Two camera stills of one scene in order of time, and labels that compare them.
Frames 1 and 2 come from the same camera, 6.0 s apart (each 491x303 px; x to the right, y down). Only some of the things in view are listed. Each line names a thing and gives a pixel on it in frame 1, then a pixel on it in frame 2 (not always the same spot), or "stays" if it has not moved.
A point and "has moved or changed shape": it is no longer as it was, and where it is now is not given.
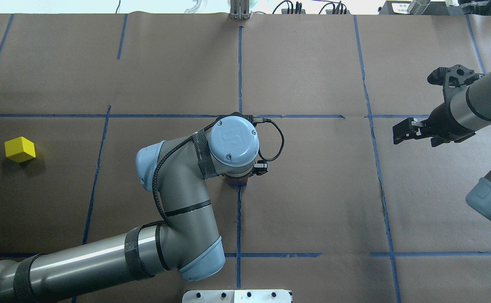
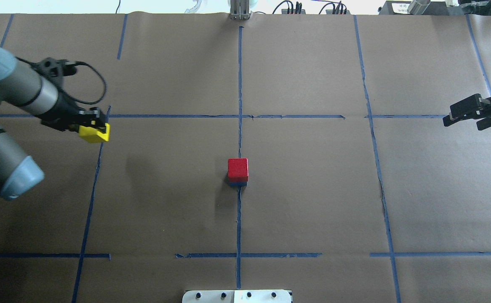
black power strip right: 337,11 stays
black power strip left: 285,11 stays
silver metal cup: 418,7 stays
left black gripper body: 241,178 → 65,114
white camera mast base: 237,296 stays
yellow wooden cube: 20,149 has moved or changed shape
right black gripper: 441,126 → 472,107
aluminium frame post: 239,9 stays
